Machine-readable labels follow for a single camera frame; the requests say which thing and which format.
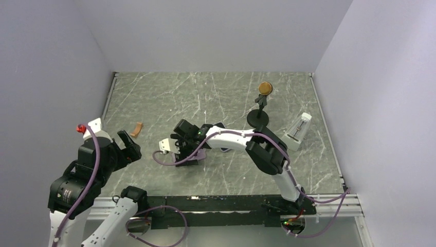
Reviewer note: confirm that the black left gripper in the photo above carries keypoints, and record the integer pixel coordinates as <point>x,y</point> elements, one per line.
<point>130,153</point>

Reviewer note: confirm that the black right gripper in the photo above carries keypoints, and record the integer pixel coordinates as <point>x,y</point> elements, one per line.
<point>182,155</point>

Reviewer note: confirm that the dark phone purple edge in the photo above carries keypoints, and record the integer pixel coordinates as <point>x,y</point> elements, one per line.
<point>200,155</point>

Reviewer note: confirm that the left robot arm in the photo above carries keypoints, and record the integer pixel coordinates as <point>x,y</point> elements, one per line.
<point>72,196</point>

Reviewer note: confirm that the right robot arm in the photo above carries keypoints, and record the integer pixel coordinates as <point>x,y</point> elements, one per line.
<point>266,150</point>

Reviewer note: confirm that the curved brown wooden piece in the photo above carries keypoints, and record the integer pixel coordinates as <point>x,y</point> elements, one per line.
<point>135,133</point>

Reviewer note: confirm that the black base bar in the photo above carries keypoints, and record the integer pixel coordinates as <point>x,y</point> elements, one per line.
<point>200,211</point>

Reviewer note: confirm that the black microphone stand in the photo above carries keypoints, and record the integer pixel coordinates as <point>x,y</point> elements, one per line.
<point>258,117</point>

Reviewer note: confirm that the gold microphone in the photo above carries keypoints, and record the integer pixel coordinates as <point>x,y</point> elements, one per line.
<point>265,88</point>

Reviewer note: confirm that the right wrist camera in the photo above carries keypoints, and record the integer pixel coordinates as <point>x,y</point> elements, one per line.
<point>169,145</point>

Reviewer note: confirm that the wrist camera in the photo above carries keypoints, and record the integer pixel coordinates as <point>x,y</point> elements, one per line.
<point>169,145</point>
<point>96,127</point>

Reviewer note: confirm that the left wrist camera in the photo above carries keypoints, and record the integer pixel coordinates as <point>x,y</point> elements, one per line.
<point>96,127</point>

